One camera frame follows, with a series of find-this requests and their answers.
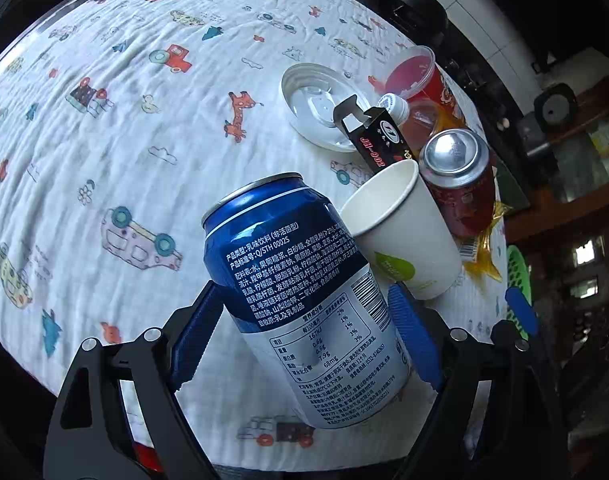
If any red cartoon plastic cup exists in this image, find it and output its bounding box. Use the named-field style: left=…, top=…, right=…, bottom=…
left=383, top=46, right=457, bottom=114

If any red cola can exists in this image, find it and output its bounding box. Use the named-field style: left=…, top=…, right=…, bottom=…
left=419, top=129, right=495, bottom=237

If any blue white drink can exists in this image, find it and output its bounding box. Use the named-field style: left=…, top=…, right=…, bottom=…
left=202, top=172, right=411, bottom=429

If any green plastic basket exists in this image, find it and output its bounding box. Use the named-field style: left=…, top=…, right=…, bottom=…
left=506, top=245, right=532, bottom=340

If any white printed tablecloth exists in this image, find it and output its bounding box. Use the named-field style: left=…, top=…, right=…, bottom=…
left=0, top=0, right=469, bottom=479

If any white paper cup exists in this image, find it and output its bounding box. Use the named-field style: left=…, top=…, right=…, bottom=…
left=340, top=159, right=461, bottom=300

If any yellow transparent snack bag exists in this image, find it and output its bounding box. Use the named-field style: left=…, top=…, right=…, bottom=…
left=458, top=200, right=510, bottom=283

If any black rice cooker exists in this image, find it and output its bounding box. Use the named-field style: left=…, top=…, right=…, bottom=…
left=517, top=84, right=579, bottom=157

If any black glue box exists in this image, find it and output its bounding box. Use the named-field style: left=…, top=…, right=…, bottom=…
left=333, top=94, right=414, bottom=174

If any yellow red labelled bottle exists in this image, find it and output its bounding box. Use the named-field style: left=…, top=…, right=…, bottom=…
left=377, top=93, right=466, bottom=158

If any white plastic lid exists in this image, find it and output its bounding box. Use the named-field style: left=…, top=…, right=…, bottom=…
left=280, top=63, right=370, bottom=153

